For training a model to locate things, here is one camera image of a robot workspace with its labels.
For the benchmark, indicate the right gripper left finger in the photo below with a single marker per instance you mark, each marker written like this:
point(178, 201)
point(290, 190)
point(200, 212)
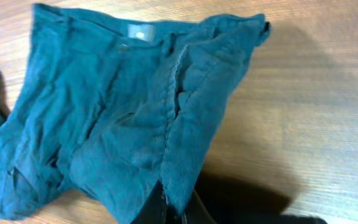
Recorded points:
point(154, 210)

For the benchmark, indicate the dark blue shorts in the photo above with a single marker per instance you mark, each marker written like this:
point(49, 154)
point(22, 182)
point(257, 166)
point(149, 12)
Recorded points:
point(110, 106)

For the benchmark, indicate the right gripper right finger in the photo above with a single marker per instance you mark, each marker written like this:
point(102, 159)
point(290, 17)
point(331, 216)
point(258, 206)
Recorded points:
point(196, 212)

